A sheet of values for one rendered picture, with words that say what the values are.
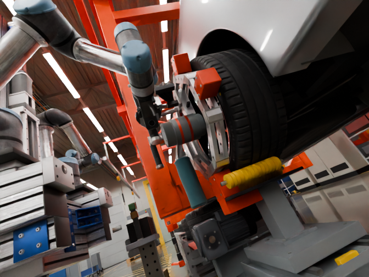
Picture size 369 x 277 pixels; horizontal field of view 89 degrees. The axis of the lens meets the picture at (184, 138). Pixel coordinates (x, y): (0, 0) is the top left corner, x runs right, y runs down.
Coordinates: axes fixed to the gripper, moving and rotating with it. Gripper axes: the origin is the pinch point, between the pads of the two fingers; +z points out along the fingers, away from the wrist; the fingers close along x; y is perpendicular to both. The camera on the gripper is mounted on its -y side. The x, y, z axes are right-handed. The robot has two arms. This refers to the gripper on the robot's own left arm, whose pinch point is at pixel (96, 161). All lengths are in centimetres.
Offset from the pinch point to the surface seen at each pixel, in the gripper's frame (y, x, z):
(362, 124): -17, 410, 238
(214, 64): 15, 113, -94
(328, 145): -11, 391, 337
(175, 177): 41, 75, -26
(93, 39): -217, -16, 35
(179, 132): 30, 91, -74
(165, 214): 62, 64, -32
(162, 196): 51, 65, -32
